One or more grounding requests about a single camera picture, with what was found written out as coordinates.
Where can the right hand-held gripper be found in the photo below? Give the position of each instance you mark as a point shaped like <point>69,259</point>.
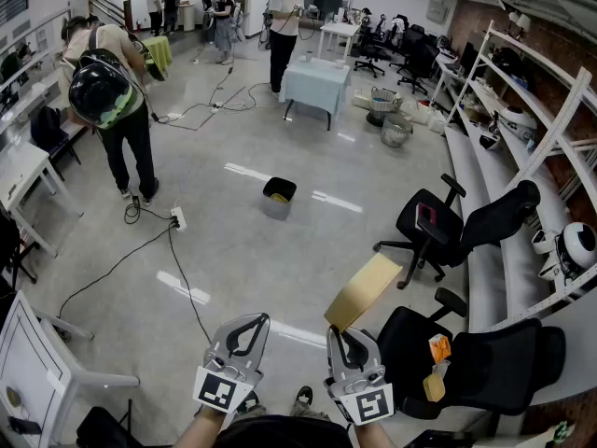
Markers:
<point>370,404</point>

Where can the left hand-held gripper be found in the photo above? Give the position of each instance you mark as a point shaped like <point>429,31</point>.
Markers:
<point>217,390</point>

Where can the black waste bin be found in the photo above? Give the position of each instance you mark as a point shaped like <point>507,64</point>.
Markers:
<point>277,210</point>

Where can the person's left forearm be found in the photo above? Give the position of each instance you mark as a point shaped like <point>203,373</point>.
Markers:
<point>200,429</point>

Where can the person's right forearm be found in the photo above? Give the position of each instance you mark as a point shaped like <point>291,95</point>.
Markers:
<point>373,437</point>

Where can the person's right leg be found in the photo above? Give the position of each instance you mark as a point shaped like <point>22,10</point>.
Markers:
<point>304,396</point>

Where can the yellow sponge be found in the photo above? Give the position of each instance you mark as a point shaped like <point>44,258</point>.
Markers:
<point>434,387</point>

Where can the orange snack packet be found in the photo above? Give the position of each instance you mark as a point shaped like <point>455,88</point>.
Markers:
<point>440,348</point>

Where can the grey wrapper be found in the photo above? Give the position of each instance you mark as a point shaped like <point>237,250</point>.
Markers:
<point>440,368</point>

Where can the person's torso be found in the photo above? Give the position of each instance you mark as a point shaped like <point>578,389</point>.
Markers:
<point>280,434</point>

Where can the white power strip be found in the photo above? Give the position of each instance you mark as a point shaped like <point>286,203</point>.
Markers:
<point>217,107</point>
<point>178,218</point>

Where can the white metal shelf rack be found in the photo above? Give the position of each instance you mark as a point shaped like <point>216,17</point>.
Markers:
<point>485,287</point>

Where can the black swivel chair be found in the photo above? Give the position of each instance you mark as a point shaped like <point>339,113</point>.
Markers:
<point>503,367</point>
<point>494,222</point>

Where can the pink black box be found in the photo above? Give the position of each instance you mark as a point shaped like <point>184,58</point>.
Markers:
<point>425,213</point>

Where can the white framed table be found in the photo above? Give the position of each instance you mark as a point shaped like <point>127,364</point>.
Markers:
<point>28,367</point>

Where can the grey mesh basket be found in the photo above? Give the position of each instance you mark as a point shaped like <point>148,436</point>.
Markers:
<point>396,131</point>

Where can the black-legged table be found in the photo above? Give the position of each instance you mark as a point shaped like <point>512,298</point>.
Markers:
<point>329,124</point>

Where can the white plastic bag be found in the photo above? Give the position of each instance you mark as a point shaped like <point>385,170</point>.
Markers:
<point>426,117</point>

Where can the cream storage box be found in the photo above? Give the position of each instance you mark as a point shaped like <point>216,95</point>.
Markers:
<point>362,98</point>

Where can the table with light blue cloth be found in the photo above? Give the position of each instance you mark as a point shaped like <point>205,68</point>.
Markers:
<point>315,87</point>

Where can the white desk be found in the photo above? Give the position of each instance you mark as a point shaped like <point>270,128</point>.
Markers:
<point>18,166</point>
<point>445,65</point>

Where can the black dome backpack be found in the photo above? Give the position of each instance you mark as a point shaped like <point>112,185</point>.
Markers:
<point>100,91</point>

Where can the dark blue chair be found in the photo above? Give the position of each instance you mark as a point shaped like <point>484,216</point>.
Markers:
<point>46,129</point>

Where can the white cup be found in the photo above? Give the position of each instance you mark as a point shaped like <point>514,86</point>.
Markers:
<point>340,64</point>

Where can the row of black office chairs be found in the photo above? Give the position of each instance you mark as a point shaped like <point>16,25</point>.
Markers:
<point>417,63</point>

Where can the yellow-green cloth covered table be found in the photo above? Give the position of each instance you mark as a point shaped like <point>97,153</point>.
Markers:
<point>158,51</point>

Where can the black monitor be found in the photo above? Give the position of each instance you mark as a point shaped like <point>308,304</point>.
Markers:
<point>468,59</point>

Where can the white long workbench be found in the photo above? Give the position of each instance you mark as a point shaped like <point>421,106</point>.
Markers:
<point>28,98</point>

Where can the white square table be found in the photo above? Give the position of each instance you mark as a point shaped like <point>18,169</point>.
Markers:
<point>340,30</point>

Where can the black staircase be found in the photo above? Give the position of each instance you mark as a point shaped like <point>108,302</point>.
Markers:
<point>100,5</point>

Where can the grey wall electrical box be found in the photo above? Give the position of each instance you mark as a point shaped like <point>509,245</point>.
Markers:
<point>436,11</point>

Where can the white wall spotlight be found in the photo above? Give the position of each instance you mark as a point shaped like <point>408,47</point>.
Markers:
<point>523,20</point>

